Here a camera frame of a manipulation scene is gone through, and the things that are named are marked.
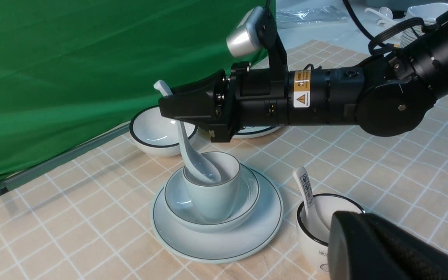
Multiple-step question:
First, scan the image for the grey metal backdrop bar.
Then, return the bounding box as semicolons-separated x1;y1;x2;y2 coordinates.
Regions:
0;122;130;196

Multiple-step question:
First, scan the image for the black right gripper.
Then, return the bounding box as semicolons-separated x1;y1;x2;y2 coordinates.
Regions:
158;62;289;142

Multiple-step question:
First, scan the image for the white cup black rim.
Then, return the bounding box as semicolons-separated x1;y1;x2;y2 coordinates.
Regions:
296;193;366;280

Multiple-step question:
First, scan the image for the light blue shallow bowl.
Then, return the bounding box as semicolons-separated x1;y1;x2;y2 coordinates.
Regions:
162;164;260;233

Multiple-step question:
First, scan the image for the plain white ceramic spoon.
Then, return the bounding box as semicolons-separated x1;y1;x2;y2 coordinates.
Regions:
154;80;222;184

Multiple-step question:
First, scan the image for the light blue cup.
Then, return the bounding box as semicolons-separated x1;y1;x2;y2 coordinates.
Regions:
183;151;244;223

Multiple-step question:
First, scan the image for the light blue saucer plate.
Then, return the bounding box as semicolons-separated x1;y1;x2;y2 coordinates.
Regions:
150;170;284;264

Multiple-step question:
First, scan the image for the green backdrop cloth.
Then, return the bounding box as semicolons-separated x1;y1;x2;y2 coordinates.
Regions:
0;0;266;181

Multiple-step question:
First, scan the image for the white plate with cartoon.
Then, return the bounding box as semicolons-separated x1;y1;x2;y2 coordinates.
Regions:
233;126;281;139

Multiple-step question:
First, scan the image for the beige checkered tablecloth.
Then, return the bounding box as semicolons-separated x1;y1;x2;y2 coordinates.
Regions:
0;39;448;280

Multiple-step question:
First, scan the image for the white bowl black rim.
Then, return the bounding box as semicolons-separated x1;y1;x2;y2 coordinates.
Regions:
129;106;181;158

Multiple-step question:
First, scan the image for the white spoon with characters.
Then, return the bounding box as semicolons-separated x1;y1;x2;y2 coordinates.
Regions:
292;166;329;243

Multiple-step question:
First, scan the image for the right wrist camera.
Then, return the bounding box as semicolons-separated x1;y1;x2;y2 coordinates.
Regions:
226;6;277;58

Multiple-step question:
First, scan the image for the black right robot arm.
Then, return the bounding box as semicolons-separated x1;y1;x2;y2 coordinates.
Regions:
159;6;448;142

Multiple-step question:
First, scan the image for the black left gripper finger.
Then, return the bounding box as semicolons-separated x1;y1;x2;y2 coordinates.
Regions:
327;211;448;280

